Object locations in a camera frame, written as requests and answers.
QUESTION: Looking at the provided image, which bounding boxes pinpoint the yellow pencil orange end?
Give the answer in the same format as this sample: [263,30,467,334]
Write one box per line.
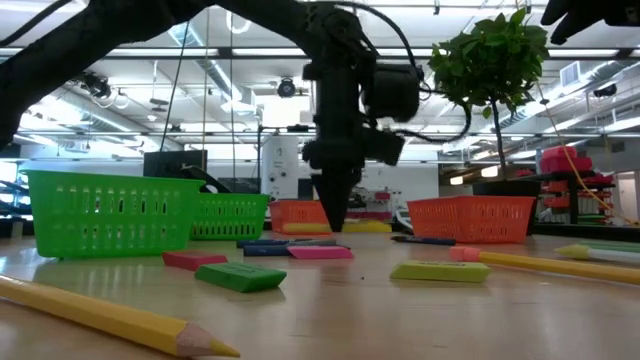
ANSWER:
[0,273,242,359]

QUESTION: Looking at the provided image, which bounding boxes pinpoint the yellow hanging cable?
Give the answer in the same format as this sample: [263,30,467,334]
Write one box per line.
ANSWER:
[534,74,640,227]

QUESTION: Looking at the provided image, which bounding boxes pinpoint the green potted plant black pot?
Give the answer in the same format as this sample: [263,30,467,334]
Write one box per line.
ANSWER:
[428,7,551,236]

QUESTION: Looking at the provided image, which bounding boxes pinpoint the black overhead camera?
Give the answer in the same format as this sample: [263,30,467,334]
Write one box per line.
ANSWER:
[276,77,298,100]

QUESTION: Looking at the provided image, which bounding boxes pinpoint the grey crayon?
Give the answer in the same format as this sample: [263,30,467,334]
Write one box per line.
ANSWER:
[294,238,351,250]

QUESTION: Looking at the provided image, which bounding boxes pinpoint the yellow sharpener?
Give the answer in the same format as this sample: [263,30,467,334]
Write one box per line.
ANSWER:
[389,260,494,284]

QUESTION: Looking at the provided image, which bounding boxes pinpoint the orange plastic basket bin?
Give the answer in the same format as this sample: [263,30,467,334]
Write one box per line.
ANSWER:
[406,195,537,245]
[268,199,331,235]

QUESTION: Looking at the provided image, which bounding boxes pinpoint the black hanging cable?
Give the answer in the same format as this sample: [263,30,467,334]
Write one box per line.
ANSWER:
[158,19,191,154]

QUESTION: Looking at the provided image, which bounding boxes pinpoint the purple crayon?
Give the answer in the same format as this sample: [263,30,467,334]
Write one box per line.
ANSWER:
[389,234,457,247]
[235,237,301,249]

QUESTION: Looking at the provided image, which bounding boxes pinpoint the black shelf rack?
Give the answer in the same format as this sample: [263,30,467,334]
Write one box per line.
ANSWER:
[519,169,619,226]

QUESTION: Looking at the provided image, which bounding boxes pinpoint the black overhead rig beam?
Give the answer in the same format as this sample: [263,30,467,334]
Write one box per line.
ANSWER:
[0,46,640,62]

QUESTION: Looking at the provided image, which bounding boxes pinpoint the red eraser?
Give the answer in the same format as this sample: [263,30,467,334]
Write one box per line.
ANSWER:
[161,249,229,273]

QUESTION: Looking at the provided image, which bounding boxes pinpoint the black monitor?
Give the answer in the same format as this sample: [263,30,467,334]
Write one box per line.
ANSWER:
[143,149,209,180]

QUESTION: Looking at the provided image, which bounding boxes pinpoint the white pen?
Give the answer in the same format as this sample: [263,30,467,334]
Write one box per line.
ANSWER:
[554,243,640,265]

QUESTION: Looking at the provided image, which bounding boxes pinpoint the pink eraser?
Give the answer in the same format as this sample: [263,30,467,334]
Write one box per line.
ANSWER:
[287,245,355,261]

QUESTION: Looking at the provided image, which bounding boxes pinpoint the green plastic basket bin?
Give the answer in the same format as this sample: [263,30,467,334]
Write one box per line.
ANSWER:
[20,168,206,260]
[189,192,271,242]

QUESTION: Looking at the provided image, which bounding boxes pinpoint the red storage bins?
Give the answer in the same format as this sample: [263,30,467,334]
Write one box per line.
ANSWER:
[538,145,595,175]

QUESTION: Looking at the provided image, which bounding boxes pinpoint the green eraser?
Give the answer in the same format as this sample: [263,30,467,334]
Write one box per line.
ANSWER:
[194,262,289,294]

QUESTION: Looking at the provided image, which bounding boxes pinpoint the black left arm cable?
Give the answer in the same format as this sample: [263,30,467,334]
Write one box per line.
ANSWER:
[344,0,474,146]

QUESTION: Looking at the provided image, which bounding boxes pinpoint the white machine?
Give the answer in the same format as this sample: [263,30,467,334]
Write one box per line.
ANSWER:
[259,135,301,201]

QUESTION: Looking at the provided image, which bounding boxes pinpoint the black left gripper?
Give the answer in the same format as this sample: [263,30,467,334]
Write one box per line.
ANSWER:
[302,119,364,233]

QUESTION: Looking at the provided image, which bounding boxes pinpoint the blue crayon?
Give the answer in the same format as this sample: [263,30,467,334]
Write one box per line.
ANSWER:
[242,244,296,258]

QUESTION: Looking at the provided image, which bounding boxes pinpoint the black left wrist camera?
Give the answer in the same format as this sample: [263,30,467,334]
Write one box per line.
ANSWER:
[360,127,406,167]

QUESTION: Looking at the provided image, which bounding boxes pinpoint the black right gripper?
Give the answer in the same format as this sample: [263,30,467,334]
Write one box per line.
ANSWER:
[540,0,640,45]

